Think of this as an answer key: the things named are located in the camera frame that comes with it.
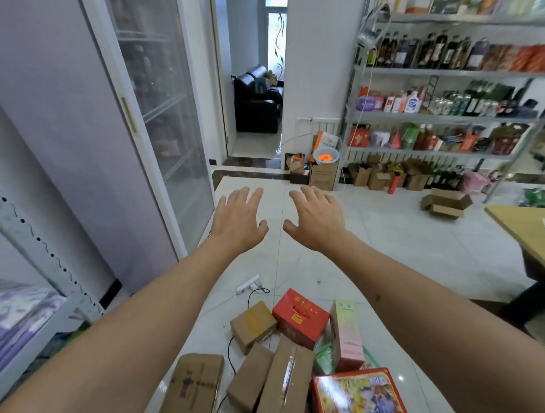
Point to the row of dark sauce bottles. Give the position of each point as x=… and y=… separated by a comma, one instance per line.
x=426, y=53

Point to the small yellow-taped cardboard box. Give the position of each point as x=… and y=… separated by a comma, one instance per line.
x=253, y=325

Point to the black leather sofa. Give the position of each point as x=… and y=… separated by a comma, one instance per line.
x=255, y=106

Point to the person's right forearm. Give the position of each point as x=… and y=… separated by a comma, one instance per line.
x=447, y=332

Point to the blue basin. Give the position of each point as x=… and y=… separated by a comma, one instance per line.
x=316, y=155

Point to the purple round tub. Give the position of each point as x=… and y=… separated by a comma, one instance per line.
x=370, y=103

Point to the printed-tape brown parcel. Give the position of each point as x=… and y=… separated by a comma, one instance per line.
x=191, y=383

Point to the grey metal shelves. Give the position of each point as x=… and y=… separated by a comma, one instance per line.
x=25, y=238

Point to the red fire extinguisher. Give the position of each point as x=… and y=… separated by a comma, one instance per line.
x=394, y=184

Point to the purple patterned white bag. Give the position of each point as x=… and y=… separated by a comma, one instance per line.
x=21, y=302

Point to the person's right hand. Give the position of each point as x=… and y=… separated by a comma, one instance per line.
x=319, y=221

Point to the white power strip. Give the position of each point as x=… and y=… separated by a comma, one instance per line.
x=248, y=284

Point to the wide clear-taped cardboard box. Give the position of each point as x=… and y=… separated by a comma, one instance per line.
x=285, y=374

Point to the plain purple bag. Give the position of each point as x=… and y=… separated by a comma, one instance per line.
x=25, y=340

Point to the kiwi fruit carton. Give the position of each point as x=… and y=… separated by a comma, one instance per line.
x=324, y=359

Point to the open cardboard carton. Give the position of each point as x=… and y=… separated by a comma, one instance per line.
x=447, y=204

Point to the row of assorted packets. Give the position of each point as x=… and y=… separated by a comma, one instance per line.
x=447, y=6

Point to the pink basket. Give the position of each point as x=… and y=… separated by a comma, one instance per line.
x=476, y=183

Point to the cluster of brown cartons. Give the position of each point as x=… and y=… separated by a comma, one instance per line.
x=374, y=178

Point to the white display fridge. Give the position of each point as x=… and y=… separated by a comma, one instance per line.
x=85, y=127

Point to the yellow wooden table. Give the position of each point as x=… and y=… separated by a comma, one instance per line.
x=523, y=225

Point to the row of mixed goods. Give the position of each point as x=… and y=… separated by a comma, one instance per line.
x=426, y=138

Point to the teal snack packet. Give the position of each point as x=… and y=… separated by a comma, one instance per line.
x=370, y=359

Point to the white radiator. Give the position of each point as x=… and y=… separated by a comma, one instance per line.
x=319, y=127

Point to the row of drink cans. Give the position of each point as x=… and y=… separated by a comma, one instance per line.
x=447, y=106

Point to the row of dark wine bottles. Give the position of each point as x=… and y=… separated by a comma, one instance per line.
x=443, y=178

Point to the small dark crate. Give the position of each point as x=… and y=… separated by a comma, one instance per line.
x=298, y=174

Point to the person's left forearm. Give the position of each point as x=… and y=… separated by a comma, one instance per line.
x=127, y=340

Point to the cluster of white red bottles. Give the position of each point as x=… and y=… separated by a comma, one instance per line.
x=411, y=104

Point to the large red cartoon gift box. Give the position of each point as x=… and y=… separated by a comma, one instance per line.
x=357, y=393

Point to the row of green glass bottles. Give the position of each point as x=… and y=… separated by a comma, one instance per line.
x=481, y=98

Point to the pink green bottle box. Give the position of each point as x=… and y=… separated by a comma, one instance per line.
x=347, y=336

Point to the person's left hand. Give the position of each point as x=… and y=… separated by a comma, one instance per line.
x=238, y=225

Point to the plain brown cardboard box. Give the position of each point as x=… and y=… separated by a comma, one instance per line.
x=249, y=378

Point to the tall brown carton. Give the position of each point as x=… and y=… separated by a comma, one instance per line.
x=323, y=176

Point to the steel goods rack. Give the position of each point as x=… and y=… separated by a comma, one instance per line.
x=426, y=73

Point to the row of orange snack packets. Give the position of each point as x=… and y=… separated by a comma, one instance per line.
x=519, y=57

